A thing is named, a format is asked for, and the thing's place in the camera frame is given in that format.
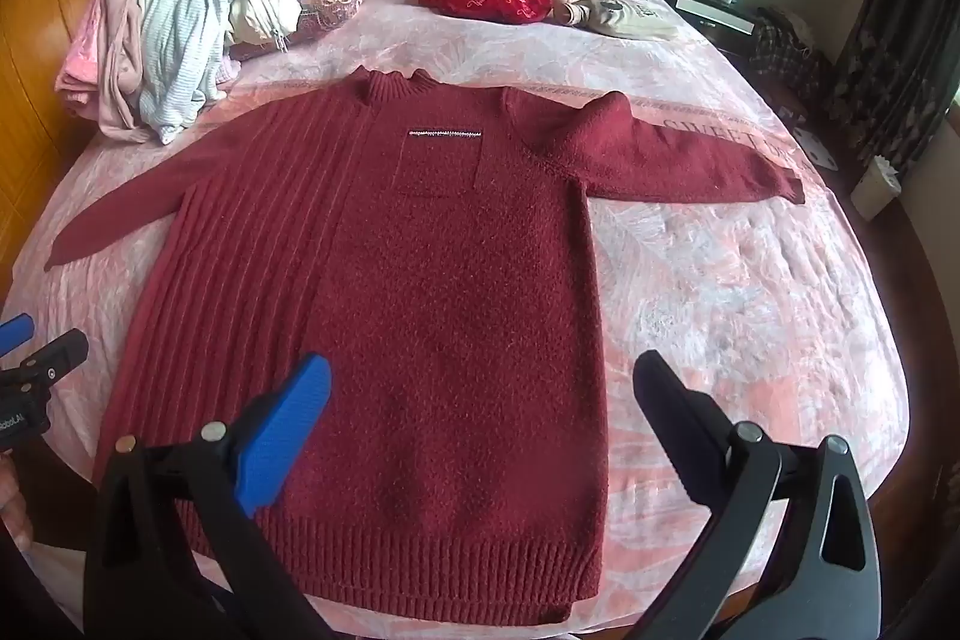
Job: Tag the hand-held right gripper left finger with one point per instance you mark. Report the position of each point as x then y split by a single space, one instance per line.
289 434

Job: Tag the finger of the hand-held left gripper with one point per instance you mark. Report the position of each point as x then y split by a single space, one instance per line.
52 361
13 334

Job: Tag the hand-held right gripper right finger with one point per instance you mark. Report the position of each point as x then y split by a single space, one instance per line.
671 430

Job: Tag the dark red knit sweater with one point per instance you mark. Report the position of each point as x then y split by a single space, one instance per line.
450 310

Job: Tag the person's left hand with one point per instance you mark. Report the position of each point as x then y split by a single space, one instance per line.
11 497

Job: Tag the pink printed blanket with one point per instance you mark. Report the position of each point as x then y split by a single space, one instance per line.
750 310

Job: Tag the pink garment pile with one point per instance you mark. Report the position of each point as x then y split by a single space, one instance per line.
112 48

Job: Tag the white paper container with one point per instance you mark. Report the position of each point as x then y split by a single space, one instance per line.
876 190

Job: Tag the wooden wardrobe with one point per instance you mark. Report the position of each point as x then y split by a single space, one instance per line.
52 10

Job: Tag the white ribbed garment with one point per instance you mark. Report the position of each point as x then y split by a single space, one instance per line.
195 10

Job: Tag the dark plaid cloth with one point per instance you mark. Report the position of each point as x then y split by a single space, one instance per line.
787 48

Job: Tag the dark nightstand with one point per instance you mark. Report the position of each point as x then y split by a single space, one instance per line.
716 12

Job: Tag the dark patterned curtain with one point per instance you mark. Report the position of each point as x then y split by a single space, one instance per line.
892 48

